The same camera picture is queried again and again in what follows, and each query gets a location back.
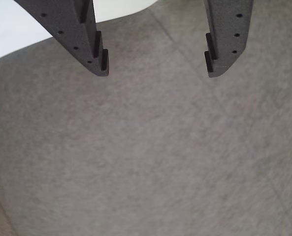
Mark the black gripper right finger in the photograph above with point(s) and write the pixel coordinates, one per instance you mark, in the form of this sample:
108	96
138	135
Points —
228	29

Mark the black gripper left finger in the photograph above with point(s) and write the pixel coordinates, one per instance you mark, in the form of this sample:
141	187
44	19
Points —
69	27

